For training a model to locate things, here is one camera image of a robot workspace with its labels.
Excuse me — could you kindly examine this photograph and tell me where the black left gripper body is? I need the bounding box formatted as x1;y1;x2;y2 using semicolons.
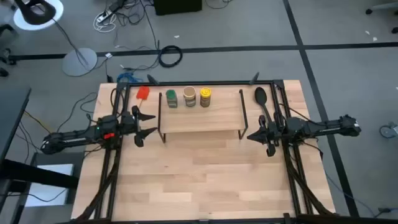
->
120;105;145;148

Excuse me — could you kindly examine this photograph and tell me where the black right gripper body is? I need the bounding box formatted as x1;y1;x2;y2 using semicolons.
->
259;114;285;157

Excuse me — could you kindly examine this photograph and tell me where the green lid spice jar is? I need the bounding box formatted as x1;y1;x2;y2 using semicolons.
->
165;89;178;109

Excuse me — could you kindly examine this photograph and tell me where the beige lid spice jar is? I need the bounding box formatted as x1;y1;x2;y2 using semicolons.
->
182;86;197;108

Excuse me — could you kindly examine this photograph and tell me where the yellow lid spice jar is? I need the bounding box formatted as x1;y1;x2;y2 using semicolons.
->
199;87;213;108

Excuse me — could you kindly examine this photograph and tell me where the wooden shelf with black legs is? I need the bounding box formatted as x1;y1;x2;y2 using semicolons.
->
157;89;249;144

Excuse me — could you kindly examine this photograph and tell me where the red spatula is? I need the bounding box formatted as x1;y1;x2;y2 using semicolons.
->
136;85;150;110

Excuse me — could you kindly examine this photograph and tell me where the black spoon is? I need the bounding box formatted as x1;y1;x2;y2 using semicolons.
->
254;86;274;124

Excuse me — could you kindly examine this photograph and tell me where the black floor lamp grey base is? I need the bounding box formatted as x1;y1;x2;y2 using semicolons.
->
14;0;98;77

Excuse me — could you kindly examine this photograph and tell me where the white panel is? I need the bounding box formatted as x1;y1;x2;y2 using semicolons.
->
24;163;75;208

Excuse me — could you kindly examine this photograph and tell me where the white power strip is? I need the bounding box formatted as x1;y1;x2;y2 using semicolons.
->
93;9;118;34

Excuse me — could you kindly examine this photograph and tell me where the grey caster wheel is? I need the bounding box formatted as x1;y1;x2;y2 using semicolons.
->
379;123;398;139

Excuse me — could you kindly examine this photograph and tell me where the dark desk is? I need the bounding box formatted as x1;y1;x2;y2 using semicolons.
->
0;86;80;190

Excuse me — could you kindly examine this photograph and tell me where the black box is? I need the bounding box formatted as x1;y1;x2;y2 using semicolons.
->
153;0;203;16

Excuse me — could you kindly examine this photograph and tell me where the white round disc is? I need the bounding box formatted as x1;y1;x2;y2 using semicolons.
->
12;0;65;31

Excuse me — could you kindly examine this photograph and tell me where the black office chair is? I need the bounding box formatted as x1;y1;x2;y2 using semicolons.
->
0;23;18;77

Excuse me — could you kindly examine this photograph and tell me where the grey chair base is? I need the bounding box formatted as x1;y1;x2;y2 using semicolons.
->
365;1;398;34

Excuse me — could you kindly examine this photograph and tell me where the blue cable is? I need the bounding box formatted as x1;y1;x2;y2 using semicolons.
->
116;72;144;84

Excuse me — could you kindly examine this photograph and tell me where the black coiled cable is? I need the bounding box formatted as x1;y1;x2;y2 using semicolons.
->
158;45;183;68

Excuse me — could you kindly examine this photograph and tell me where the black braided cable bundle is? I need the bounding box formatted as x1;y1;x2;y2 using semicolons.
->
284;146;334;216
76;149;124;221

